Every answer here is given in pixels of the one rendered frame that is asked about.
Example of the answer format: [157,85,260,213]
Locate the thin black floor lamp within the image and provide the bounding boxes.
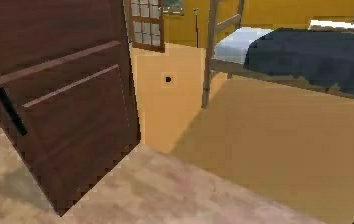
[193,7,200,49]

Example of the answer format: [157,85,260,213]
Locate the dark brown room door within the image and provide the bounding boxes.
[0,0,142,218]

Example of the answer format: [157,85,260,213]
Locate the dark blue blanket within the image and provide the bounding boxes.
[243,27,354,98]

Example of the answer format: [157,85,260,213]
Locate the wooden frame bed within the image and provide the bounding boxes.
[200,0,354,109]

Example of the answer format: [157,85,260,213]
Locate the framed wall picture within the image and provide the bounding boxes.
[162,0,185,16]

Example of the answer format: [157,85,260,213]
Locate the black door handle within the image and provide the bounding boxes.
[0,86,29,137]

